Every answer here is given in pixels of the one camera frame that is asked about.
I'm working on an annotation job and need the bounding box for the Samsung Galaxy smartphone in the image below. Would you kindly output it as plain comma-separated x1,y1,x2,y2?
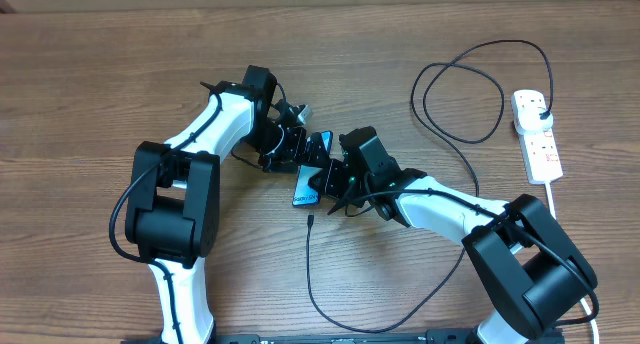
291,129,335,209

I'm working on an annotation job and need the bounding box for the black USB charging cable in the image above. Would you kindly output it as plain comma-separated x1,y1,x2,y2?
305,39,555,334

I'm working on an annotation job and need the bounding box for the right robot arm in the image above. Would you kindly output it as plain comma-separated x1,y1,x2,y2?
302,127,599,343

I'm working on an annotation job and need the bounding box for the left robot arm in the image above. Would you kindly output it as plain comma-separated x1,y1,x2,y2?
116,66,333,343

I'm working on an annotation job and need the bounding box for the white charger plug adapter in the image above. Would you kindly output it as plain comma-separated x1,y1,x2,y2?
514,106,554,135

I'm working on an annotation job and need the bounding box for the white power strip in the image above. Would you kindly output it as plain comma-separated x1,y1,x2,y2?
511,89,563,185

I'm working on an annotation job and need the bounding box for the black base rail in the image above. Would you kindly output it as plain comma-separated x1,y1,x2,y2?
119,327,566,344

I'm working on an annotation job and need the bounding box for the white power strip cord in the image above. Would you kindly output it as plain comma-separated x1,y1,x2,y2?
543,181,601,344

